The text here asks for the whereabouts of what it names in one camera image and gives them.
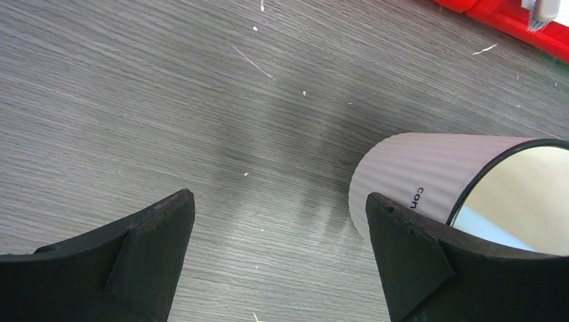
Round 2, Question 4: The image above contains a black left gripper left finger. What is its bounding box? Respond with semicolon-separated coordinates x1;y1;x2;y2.
1;189;195;321

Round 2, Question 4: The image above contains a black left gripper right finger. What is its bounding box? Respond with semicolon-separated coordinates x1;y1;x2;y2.
366;193;568;321

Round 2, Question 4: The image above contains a white enamel mug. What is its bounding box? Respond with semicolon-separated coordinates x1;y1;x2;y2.
348;133;568;256

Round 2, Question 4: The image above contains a toothbrush in red bin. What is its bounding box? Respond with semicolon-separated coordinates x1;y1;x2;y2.
521;0;561;32

